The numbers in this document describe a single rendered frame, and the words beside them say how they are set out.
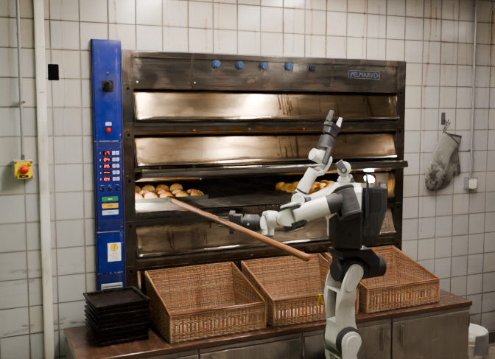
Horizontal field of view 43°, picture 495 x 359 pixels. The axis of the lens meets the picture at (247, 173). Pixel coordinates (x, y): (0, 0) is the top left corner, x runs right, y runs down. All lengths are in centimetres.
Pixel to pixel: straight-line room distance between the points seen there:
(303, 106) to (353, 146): 46
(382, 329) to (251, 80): 167
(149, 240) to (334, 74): 158
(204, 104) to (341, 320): 146
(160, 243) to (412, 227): 182
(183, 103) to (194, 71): 20
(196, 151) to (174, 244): 56
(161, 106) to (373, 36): 151
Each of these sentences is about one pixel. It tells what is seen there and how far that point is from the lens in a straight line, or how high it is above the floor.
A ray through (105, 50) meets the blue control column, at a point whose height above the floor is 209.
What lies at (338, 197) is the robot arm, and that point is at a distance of 290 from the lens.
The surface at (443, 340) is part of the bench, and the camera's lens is 418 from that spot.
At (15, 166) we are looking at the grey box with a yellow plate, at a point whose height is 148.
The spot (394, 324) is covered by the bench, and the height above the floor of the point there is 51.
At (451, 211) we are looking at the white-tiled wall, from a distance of 474.
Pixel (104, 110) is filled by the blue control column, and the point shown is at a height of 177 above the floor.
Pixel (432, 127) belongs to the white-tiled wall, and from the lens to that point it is 456.
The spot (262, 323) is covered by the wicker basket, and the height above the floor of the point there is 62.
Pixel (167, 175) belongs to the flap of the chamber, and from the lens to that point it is 350.
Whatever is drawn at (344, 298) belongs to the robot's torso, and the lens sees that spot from 317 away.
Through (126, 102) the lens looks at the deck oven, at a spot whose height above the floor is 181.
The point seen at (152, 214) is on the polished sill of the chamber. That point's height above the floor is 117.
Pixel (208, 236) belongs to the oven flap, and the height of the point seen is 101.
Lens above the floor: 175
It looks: 5 degrees down
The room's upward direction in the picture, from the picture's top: straight up
